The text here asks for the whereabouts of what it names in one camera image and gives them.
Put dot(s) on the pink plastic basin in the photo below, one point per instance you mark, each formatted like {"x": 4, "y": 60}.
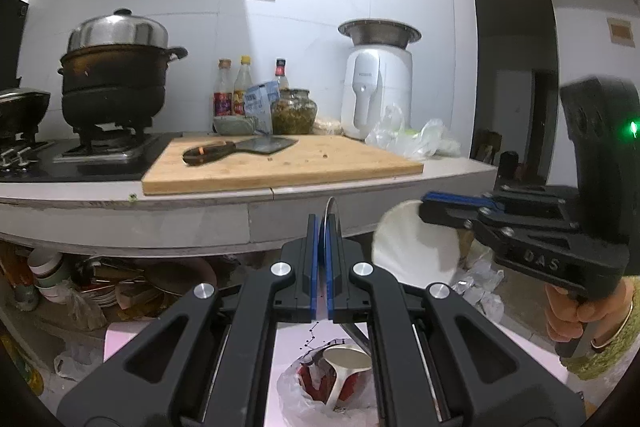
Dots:
{"x": 177, "y": 277}

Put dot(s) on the red cap soy bottle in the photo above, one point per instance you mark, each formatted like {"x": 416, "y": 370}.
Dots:
{"x": 279, "y": 74}

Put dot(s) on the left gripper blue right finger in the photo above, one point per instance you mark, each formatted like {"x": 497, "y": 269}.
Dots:
{"x": 335, "y": 267}

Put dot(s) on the wooden cutting board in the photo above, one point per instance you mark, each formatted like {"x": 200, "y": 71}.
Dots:
{"x": 313, "y": 160}

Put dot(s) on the large steel spoon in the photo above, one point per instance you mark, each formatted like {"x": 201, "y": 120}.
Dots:
{"x": 351, "y": 329}

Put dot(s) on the yellow cap oil bottle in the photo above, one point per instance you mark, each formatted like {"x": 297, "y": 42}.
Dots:
{"x": 242, "y": 83}

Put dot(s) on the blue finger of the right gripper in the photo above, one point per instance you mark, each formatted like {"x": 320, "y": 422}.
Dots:
{"x": 456, "y": 214}
{"x": 460, "y": 197}

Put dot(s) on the white air fryer appliance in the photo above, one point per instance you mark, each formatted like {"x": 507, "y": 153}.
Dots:
{"x": 378, "y": 72}

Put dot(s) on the clear plastic bag on counter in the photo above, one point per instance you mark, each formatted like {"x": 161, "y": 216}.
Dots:
{"x": 393, "y": 134}

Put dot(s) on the white plastic rice scoop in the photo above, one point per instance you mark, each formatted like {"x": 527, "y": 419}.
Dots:
{"x": 416, "y": 253}

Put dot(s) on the glass pickle jar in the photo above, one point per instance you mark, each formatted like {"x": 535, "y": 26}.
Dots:
{"x": 293, "y": 112}

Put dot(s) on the black wok on stove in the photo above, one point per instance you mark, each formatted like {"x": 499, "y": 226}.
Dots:
{"x": 22, "y": 110}

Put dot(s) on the stack of white bowls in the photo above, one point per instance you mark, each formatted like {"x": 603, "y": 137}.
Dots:
{"x": 51, "y": 274}

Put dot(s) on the black handled cleaver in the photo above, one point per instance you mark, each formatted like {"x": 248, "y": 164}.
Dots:
{"x": 260, "y": 145}

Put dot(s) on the gas stove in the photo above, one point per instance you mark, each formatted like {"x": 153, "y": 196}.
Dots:
{"x": 99, "y": 156}

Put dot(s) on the red label sauce bottle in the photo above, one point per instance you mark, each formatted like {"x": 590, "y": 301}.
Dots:
{"x": 223, "y": 89}

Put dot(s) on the white plastic bag on holder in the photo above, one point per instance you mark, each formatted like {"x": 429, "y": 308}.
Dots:
{"x": 305, "y": 385}

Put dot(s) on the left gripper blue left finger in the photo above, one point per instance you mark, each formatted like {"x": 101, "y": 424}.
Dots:
{"x": 312, "y": 261}

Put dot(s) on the cream plastic ladle spoon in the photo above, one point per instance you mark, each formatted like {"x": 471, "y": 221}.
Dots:
{"x": 346, "y": 360}

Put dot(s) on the black steamer pot with lid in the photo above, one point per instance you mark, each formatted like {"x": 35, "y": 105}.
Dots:
{"x": 114, "y": 72}

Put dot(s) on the person right hand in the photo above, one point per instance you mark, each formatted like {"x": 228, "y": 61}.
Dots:
{"x": 566, "y": 318}

